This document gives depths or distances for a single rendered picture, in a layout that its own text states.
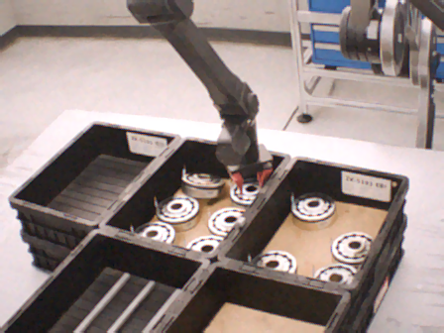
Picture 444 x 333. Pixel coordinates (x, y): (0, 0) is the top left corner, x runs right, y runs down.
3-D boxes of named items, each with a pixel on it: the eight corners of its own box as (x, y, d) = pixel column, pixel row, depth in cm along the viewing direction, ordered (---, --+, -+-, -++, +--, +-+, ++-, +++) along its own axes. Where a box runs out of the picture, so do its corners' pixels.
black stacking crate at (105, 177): (101, 156, 209) (93, 122, 203) (189, 174, 196) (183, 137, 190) (18, 237, 181) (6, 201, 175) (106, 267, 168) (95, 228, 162)
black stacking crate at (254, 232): (297, 196, 183) (294, 157, 176) (408, 218, 170) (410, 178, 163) (222, 300, 155) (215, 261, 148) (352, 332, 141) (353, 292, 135)
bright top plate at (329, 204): (303, 190, 176) (303, 188, 176) (341, 200, 171) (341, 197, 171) (283, 215, 169) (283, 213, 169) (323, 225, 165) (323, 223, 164)
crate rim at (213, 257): (185, 143, 191) (184, 135, 190) (294, 163, 178) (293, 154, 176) (97, 235, 162) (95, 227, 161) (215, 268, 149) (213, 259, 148)
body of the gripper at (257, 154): (274, 165, 171) (272, 139, 167) (231, 177, 170) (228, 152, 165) (264, 149, 176) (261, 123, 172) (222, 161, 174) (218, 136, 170)
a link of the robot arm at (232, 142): (256, 89, 161) (219, 90, 164) (237, 120, 153) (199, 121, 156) (269, 134, 167) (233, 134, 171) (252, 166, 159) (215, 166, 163)
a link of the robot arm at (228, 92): (180, -21, 128) (131, -15, 133) (172, 3, 126) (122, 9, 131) (265, 96, 163) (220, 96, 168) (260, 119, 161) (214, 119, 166)
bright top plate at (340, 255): (338, 232, 162) (338, 229, 162) (381, 236, 158) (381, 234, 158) (326, 261, 154) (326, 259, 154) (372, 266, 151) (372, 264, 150)
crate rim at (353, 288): (294, 163, 178) (294, 154, 176) (410, 184, 164) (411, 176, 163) (215, 268, 149) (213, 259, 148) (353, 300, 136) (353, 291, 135)
